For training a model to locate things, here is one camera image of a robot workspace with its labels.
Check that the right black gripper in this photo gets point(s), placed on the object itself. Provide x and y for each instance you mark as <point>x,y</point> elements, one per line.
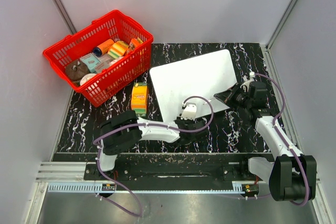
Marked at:
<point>227,97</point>

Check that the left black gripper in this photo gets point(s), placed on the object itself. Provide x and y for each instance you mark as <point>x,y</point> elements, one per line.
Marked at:
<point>187,121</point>

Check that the white whiteboard black frame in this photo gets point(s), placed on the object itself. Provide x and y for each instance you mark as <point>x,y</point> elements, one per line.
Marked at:
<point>203,76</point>

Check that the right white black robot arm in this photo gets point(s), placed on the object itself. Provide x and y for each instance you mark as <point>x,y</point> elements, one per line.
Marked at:
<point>292,176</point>

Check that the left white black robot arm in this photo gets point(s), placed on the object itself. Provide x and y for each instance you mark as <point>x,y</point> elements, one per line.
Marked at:
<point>120,133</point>

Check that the stacked colourful sponge pack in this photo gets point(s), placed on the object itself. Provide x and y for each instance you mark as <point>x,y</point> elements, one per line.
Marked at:
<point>139,98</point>

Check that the orange snack box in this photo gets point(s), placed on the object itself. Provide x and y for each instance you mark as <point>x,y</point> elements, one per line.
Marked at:
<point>135,42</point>

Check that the pink white packet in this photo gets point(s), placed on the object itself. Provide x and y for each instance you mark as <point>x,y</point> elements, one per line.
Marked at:
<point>106,61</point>

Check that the red plastic shopping basket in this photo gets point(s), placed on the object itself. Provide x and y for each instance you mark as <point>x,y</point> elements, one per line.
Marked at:
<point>113,25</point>

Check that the white round container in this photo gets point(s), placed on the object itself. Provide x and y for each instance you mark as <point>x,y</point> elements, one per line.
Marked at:
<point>86,78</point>

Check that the teal small box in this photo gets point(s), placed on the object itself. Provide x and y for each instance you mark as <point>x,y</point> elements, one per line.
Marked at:
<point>91,61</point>

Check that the brown round donut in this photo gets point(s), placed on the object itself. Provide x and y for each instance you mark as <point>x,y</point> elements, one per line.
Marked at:
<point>76,70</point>

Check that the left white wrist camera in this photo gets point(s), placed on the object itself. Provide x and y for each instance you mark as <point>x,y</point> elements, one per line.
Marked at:
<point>189,111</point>

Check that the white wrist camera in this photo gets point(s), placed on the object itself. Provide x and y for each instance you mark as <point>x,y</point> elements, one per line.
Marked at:
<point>248,82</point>
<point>189,111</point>

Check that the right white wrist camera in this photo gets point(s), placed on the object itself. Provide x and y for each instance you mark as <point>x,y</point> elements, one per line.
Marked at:
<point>248,82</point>

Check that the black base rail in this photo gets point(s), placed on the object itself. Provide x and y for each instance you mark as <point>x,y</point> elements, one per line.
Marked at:
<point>221,166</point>

